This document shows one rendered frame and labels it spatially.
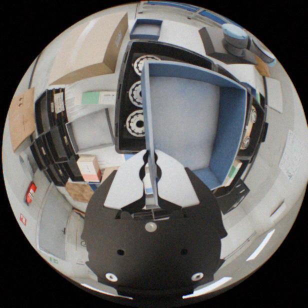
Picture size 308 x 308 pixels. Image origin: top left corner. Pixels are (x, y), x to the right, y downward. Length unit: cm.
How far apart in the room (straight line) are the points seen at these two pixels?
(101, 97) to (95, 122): 15
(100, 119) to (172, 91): 46
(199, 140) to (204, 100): 8
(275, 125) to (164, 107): 351
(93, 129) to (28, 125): 208
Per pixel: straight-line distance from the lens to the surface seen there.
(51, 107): 108
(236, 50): 65
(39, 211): 277
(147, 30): 71
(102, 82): 57
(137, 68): 38
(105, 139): 59
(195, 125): 19
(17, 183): 253
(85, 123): 61
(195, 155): 22
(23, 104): 257
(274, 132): 358
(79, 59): 45
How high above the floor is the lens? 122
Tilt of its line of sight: 57 degrees down
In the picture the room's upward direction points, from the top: 162 degrees clockwise
